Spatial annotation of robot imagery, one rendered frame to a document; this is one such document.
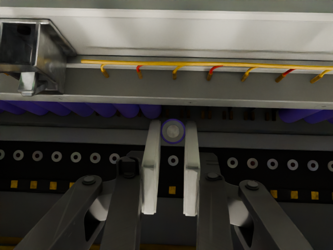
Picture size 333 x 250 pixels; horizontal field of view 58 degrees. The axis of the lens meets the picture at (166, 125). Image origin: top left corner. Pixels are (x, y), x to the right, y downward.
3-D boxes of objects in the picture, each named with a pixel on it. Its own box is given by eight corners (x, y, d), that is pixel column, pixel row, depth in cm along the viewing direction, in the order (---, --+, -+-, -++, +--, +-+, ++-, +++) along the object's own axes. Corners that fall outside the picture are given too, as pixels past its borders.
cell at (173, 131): (187, 132, 27) (190, 136, 21) (169, 141, 28) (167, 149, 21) (177, 114, 27) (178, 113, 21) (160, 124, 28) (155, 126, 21)
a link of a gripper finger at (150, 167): (155, 216, 16) (141, 215, 16) (160, 156, 23) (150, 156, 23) (155, 165, 15) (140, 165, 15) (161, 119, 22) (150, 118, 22)
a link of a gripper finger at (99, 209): (138, 224, 14) (76, 223, 14) (147, 171, 19) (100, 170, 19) (138, 198, 14) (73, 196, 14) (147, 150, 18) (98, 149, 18)
